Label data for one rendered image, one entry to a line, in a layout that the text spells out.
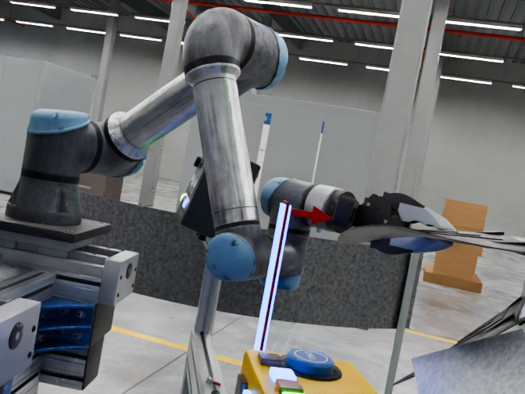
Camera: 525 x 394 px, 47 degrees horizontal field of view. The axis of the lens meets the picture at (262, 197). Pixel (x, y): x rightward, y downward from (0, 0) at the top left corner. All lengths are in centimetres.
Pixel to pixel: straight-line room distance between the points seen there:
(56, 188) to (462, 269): 806
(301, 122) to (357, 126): 66
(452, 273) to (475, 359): 819
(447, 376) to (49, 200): 81
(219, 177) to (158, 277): 185
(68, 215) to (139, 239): 154
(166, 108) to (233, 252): 43
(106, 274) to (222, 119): 42
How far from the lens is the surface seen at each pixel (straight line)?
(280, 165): 709
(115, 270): 122
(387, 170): 518
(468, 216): 896
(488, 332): 97
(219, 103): 99
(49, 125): 127
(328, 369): 50
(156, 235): 276
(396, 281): 303
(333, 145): 699
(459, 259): 901
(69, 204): 128
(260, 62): 112
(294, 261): 104
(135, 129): 129
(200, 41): 103
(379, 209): 94
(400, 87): 525
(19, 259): 129
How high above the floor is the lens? 123
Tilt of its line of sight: 3 degrees down
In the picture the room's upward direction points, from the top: 10 degrees clockwise
